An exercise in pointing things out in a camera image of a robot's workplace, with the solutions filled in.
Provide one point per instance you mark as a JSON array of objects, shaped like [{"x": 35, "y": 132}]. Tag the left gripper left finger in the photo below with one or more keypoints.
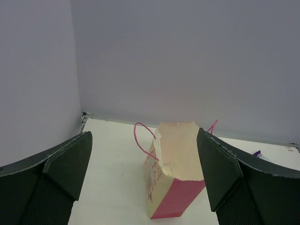
[{"x": 41, "y": 189}]

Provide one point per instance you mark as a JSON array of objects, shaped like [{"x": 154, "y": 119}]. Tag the pink beige paper bag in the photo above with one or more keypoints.
[{"x": 172, "y": 170}]

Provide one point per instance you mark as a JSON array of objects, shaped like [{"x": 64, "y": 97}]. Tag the purple snack packet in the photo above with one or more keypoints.
[{"x": 258, "y": 154}]

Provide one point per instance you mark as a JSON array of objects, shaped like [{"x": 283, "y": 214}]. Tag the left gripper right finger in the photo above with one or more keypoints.
[{"x": 244, "y": 189}]

